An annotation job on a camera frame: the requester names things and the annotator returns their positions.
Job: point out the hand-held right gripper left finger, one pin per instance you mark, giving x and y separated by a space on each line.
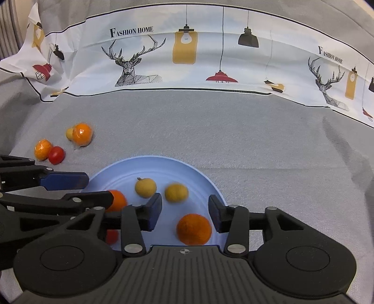
154 210

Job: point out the grey ribbed panel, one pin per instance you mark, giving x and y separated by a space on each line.
8 29

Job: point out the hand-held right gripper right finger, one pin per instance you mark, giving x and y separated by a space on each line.
216 212

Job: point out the light blue plate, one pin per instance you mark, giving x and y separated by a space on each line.
175 172

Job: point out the yellow longan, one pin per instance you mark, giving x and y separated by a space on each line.
145 187
69 133
176 192

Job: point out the orange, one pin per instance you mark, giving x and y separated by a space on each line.
81 134
43 149
193 229
118 200

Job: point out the red cherry tomato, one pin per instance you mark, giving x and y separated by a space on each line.
112 236
56 155

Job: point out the white printed cloth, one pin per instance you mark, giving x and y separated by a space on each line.
248 76

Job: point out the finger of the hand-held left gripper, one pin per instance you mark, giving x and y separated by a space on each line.
87 200
67 180

